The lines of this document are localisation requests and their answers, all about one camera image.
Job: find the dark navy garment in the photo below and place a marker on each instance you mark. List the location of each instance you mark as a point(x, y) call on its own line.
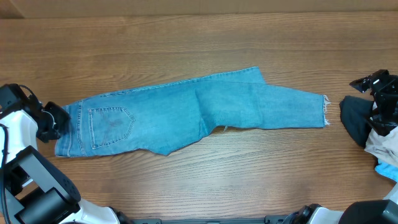
point(354, 116)

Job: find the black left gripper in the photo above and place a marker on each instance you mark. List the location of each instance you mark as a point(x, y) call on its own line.
point(63, 118)

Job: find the light blue garment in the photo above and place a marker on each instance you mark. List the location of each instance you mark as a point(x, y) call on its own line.
point(387, 170)

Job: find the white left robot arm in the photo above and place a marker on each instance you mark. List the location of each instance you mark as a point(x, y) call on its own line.
point(33, 190)

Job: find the beige crumpled garment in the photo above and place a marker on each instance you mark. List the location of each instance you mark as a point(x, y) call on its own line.
point(383, 147)

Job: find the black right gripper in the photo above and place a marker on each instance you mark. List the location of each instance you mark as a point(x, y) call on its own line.
point(376, 86)

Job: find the blue denim jeans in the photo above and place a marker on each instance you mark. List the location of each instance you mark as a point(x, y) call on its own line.
point(167, 117)

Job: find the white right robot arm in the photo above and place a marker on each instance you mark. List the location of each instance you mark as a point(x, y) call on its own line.
point(366, 212)

